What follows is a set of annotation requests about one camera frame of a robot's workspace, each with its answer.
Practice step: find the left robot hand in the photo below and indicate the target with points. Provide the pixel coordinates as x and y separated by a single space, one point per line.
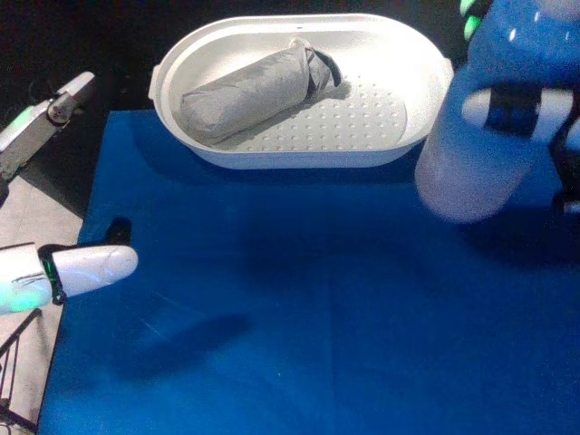
31 124

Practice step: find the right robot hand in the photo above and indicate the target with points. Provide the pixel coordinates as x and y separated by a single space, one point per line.
512 111

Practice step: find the blue water bottle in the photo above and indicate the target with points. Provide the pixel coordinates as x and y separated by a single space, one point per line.
476 172

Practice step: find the grey umbrella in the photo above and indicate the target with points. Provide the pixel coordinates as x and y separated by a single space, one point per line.
244 99

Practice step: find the small black patch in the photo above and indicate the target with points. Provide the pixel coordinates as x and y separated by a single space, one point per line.
118 233

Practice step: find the white oval perforated basket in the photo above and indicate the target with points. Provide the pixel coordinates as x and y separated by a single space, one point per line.
362 131

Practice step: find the black metal stand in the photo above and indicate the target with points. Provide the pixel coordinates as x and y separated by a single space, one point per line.
13 344

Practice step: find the blue table cloth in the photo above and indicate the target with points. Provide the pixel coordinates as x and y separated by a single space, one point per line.
290 317

